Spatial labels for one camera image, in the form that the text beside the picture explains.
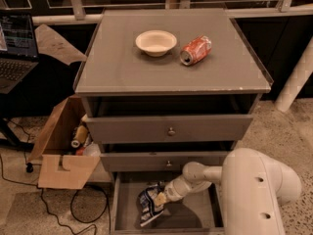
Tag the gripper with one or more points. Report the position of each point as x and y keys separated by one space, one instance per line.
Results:
x=171 y=191

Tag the blue chip bag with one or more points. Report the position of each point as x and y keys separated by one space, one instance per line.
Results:
x=151 y=208

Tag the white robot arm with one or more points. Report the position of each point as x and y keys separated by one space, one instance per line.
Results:
x=253 y=186

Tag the grey middle drawer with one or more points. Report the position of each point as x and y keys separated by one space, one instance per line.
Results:
x=159 y=161

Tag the grey drawer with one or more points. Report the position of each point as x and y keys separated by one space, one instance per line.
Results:
x=159 y=161
x=196 y=214
x=165 y=129

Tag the grey bottom drawer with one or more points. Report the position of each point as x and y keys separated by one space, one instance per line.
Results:
x=196 y=214

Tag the grey top drawer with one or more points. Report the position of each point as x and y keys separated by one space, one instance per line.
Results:
x=165 y=129

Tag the grey drawer cabinet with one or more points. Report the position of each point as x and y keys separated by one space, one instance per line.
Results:
x=120 y=80

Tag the yellow bottle in box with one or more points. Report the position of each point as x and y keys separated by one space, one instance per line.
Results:
x=79 y=137

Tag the brown cardboard box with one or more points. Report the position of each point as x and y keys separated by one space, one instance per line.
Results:
x=59 y=169

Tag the red soda can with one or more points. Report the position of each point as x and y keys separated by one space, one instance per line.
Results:
x=195 y=51

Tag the white paper bowl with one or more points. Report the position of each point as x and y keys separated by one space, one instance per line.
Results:
x=156 y=43

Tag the white diagonal pipe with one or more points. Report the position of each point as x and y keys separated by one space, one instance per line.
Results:
x=297 y=79

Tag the black laptop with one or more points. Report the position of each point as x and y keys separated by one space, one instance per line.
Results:
x=18 y=49

